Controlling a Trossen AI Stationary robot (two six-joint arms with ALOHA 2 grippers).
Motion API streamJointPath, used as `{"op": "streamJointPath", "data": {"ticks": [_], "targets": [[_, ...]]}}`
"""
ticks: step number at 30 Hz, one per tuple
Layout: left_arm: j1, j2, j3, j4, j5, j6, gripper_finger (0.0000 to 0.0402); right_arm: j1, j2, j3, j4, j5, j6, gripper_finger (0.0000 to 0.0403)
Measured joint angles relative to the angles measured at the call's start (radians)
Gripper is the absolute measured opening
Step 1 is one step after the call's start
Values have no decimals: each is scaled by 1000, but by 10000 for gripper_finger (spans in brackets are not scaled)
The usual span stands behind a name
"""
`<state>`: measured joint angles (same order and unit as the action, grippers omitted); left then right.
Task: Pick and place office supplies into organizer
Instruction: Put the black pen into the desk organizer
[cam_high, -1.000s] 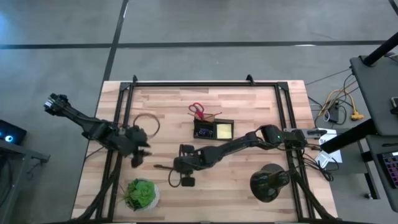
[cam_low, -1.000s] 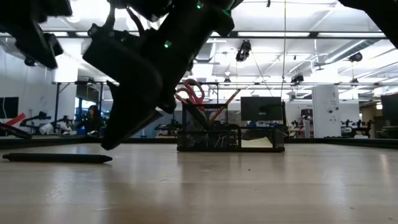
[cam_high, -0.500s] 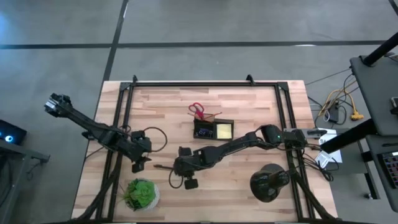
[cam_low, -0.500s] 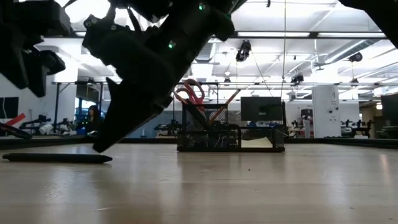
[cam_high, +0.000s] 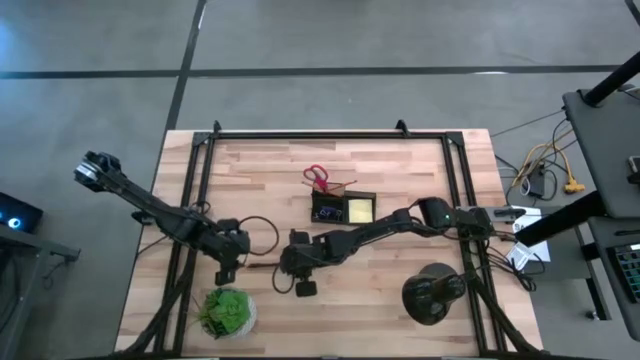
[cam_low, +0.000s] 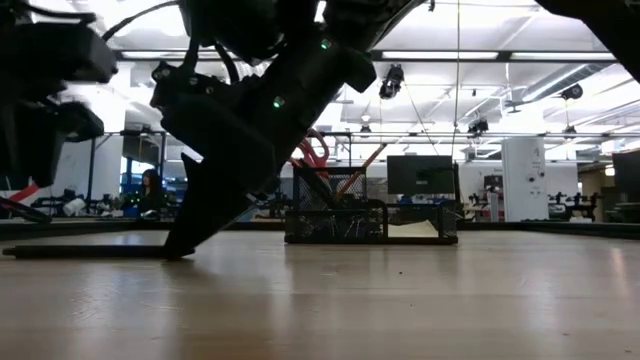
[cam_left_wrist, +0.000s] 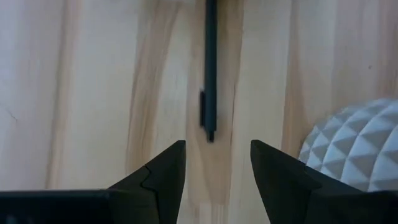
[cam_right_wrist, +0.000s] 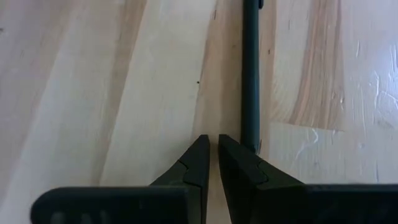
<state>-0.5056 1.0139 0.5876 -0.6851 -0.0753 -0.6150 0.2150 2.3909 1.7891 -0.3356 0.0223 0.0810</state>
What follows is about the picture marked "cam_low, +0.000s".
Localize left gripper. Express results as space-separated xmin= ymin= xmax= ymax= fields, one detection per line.
xmin=0 ymin=22 xmax=119 ymax=189

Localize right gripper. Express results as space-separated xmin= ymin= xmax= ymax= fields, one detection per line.
xmin=149 ymin=29 xmax=376 ymax=260

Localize red-handled scissors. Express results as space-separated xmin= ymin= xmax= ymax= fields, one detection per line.
xmin=292 ymin=128 xmax=331 ymax=171

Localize black binder clip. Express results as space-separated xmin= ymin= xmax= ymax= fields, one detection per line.
xmin=344 ymin=214 xmax=370 ymax=239

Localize orange pencil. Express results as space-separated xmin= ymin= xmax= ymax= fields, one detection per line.
xmin=337 ymin=143 xmax=389 ymax=199

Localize black mesh desk organizer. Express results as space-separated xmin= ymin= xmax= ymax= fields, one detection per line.
xmin=283 ymin=166 xmax=460 ymax=246

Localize person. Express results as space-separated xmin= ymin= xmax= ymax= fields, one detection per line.
xmin=135 ymin=168 xmax=175 ymax=220

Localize black computer monitor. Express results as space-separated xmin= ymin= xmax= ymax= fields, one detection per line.
xmin=386 ymin=154 xmax=457 ymax=197

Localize white pillar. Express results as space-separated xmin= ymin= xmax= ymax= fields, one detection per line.
xmin=501 ymin=137 xmax=550 ymax=223

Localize black ceiling spotlight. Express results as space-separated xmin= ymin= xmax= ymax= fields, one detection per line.
xmin=560 ymin=83 xmax=585 ymax=102

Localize dark large monitor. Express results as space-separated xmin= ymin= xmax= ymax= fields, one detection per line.
xmin=612 ymin=149 xmax=640 ymax=224

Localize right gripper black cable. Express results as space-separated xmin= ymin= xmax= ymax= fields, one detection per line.
xmin=102 ymin=0 xmax=242 ymax=84

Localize black hanging ceiling camera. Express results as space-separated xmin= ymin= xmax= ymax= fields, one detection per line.
xmin=378 ymin=63 xmax=405 ymax=100

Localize thin hanging cable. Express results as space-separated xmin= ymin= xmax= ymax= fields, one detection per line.
xmin=449 ymin=0 xmax=461 ymax=159

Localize black metal table frame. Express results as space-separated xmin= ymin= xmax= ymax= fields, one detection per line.
xmin=0 ymin=218 xmax=640 ymax=242

